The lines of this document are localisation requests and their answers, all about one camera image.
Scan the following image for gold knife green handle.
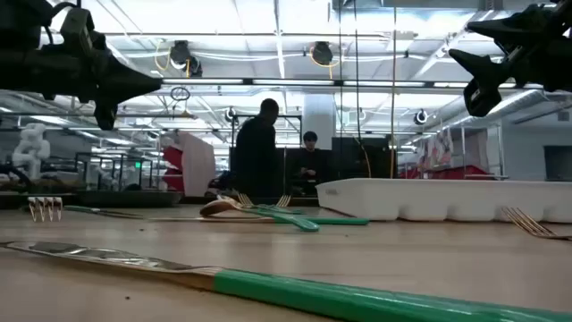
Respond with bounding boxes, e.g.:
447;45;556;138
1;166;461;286
63;204;147;220
0;240;572;322
147;216;371;226

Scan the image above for colourful posters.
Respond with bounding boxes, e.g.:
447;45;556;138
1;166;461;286
417;128;454;167

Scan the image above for black monitor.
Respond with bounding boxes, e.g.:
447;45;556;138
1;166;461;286
543;145;572;182

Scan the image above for overhead light bar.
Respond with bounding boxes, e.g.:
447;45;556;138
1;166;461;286
158;76;544;89

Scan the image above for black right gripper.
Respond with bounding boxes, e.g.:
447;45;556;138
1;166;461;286
449;3;572;118

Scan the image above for black frame rack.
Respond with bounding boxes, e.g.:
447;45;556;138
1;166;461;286
74;151;156;191

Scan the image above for black table edge rail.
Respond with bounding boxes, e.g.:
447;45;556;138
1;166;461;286
0;191;319;209

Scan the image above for black cabinet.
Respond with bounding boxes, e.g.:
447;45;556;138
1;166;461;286
331;136;398;180

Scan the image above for person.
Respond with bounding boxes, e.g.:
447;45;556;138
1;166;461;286
232;97;281;198
292;131;332;196

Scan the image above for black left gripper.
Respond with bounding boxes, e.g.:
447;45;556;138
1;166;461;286
26;33;164;131

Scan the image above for white pillar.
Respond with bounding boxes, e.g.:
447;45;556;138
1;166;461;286
302;92;337;151

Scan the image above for dark machine with green parts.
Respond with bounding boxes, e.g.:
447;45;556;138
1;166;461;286
205;172;237;197

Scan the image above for pink panel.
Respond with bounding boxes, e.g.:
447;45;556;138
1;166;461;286
177;131;217;197

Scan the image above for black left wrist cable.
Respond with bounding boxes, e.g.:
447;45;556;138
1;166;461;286
42;1;80;46

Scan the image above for silver air duct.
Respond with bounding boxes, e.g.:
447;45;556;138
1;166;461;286
440;88;572;131

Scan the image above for gold spoon green handle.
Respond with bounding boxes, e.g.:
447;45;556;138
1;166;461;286
199;198;321;233

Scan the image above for white cutlery organizer tray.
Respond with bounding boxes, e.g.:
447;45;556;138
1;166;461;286
315;177;572;224

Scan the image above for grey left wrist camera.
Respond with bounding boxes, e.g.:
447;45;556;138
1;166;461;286
60;6;95;50

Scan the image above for black hanging cable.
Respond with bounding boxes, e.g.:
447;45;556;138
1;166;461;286
352;0;360;144

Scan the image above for metal shelf rack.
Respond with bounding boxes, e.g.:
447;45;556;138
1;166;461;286
415;123;509;181

